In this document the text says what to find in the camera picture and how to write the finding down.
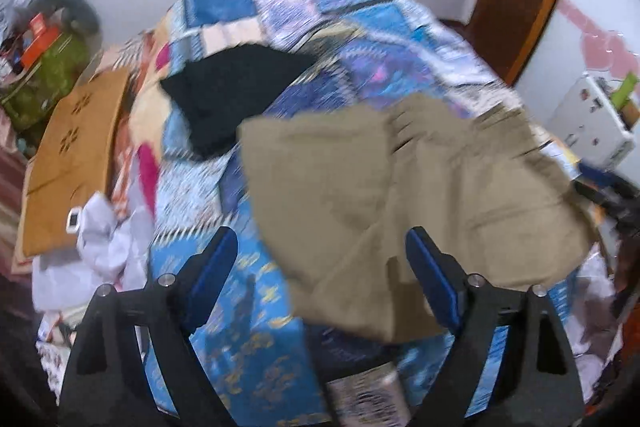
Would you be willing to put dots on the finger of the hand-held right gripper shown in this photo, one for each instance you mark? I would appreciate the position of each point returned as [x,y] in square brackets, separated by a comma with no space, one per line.
[602,179]

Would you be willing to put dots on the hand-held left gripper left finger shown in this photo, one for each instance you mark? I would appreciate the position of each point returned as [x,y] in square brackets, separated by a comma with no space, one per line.
[210,277]

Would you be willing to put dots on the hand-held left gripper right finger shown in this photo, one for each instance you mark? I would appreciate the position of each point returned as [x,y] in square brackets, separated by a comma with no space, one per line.
[432,282]

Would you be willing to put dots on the khaki pants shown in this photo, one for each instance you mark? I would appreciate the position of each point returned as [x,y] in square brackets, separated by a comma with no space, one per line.
[400,197]

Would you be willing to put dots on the white storage box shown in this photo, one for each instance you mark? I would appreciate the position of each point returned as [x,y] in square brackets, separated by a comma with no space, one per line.
[590,117]

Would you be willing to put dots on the white crumpled cloth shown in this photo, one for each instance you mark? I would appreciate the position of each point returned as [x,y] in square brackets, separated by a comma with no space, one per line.
[100,252]

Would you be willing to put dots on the printed packet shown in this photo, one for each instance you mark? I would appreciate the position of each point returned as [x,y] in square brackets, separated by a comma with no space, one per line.
[365,399]

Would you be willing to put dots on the small white device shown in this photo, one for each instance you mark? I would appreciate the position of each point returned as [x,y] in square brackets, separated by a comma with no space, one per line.
[73,219]

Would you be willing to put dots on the white wardrobe door with hearts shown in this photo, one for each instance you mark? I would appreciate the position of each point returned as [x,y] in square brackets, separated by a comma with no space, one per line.
[600,7]

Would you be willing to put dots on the black garment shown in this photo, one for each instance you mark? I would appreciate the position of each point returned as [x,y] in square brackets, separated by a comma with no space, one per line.
[225,92]

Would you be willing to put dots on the striped red curtain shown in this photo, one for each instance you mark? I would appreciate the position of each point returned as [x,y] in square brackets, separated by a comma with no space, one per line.
[11,207]

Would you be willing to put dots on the green patterned bag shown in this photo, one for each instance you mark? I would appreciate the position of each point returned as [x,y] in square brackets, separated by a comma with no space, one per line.
[47,82]

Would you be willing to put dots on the patchwork printed blanket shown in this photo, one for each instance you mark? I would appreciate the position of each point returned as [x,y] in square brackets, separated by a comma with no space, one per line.
[310,17]

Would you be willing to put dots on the orange box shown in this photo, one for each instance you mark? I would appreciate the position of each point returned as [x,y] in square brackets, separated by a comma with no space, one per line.
[40,39]

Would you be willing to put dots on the grey plush toy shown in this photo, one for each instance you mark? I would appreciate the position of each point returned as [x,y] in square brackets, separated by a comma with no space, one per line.
[70,9]

